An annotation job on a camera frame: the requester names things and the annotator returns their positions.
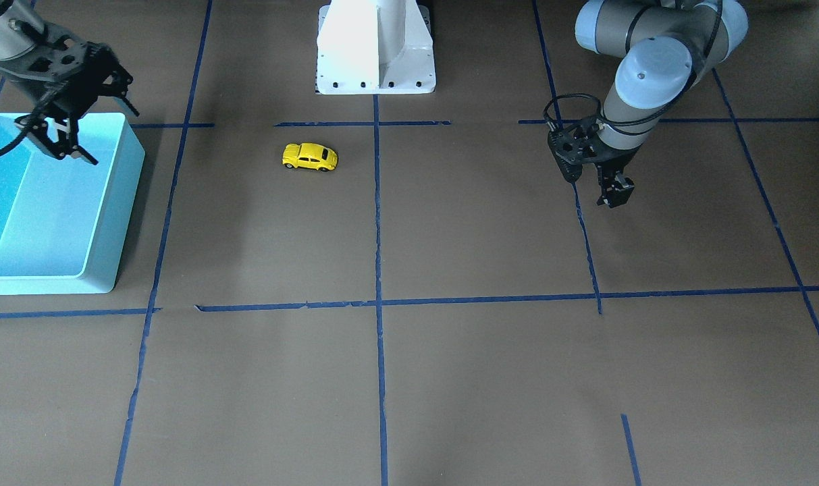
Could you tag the yellow beetle toy car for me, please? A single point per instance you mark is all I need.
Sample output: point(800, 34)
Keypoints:
point(309, 155)

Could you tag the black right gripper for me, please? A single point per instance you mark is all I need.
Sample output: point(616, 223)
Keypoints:
point(69, 101)

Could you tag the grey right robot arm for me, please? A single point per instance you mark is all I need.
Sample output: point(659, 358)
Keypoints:
point(19, 12)

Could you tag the light blue plastic bin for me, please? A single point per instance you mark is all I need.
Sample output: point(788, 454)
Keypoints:
point(63, 222)

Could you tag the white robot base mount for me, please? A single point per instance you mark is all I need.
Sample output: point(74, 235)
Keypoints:
point(375, 48)

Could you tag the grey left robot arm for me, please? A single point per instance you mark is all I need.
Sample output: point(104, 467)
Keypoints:
point(664, 48)

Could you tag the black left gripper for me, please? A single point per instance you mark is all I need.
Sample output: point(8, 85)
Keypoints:
point(614, 160)

